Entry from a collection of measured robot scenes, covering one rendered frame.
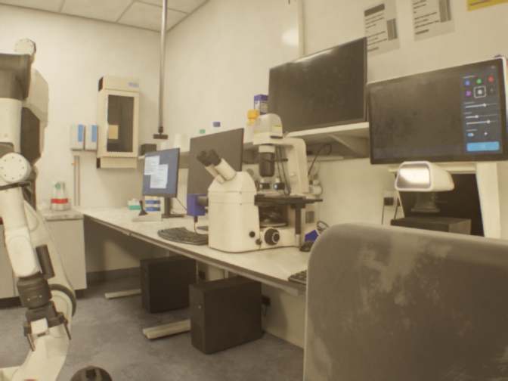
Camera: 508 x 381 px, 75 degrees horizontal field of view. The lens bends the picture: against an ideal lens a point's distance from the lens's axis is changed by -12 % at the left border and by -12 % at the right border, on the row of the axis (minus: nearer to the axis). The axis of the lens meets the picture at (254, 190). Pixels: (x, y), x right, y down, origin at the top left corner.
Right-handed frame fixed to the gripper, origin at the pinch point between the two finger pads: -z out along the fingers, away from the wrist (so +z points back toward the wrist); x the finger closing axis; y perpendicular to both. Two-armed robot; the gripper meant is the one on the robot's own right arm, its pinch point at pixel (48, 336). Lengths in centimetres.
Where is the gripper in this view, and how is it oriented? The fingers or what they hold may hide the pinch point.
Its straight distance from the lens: 120.4
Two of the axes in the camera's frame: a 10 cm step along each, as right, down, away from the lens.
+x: 8.5, -2.1, 4.8
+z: -1.7, -9.8, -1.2
